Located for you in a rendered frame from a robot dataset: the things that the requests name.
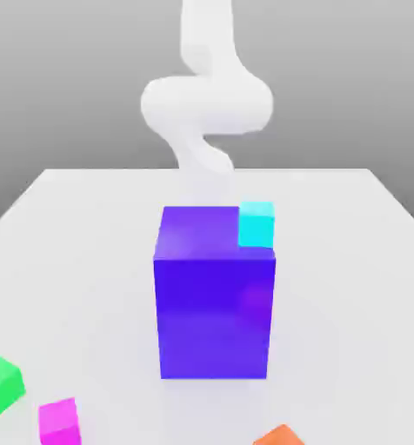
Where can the small magenta cube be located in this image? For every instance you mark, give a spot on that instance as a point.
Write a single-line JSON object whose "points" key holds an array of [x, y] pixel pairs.
{"points": [[59, 422]]}

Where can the large purple box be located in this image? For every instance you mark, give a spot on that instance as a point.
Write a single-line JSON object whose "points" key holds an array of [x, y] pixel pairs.
{"points": [[212, 313]]}

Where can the small cyan cube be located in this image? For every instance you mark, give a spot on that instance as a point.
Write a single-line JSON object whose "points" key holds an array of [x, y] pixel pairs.
{"points": [[256, 227]]}

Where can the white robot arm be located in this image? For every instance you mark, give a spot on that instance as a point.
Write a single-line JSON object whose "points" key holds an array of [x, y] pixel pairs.
{"points": [[207, 104]]}

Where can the small green cube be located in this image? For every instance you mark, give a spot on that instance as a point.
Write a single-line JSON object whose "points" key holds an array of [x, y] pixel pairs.
{"points": [[1, 386]]}

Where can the small orange cube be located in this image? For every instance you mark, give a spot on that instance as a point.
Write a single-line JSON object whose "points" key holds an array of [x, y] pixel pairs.
{"points": [[280, 437]]}

